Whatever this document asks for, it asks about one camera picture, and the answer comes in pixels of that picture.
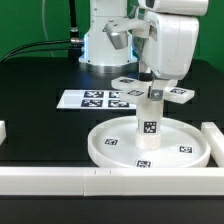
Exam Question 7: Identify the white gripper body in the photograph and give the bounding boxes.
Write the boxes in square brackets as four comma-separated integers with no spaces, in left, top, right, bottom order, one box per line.
[142,12,199,80]

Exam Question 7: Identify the thin white cable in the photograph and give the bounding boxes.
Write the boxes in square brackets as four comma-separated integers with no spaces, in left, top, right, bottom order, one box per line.
[41,0,56,58]

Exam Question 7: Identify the white right fence bar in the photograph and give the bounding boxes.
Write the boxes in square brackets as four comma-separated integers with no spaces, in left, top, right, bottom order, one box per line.
[201,122,224,168]

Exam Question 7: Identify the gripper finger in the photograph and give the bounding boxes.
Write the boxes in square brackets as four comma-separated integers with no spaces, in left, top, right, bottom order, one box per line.
[149,79,177,101]
[138,65,151,82]

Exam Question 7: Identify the white cross-shaped table base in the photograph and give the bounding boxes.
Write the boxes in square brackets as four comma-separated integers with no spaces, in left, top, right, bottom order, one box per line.
[111,77,195,105]

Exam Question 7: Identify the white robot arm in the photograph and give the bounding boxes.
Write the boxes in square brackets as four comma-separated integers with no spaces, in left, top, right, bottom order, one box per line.
[80,0,209,101]

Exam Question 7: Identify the black vertical cable connector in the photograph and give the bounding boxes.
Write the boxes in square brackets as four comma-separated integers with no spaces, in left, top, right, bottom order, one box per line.
[68,0,79,38]

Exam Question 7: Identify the white round table top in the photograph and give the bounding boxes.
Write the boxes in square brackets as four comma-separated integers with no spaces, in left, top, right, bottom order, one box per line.
[88,116,211,168]

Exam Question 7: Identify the white fence bar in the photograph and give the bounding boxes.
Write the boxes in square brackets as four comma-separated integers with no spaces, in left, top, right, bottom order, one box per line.
[0,121,6,145]
[201,122,224,168]
[0,167,224,196]

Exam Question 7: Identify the white front fence bar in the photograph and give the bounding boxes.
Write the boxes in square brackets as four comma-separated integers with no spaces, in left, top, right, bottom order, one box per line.
[0,167,224,196]

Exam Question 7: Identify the white marker tag sheet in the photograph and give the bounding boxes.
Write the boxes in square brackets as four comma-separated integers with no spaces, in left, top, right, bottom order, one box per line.
[57,90,136,110]

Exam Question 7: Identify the black cable pair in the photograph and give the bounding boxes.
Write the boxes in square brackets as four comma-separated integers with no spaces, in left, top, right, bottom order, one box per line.
[0,39,84,64]

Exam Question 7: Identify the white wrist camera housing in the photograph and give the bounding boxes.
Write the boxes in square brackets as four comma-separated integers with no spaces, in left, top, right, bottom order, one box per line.
[104,18,149,50]

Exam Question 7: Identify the white left fence bar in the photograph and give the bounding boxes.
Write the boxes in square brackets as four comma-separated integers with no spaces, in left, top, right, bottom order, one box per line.
[0,121,6,145]

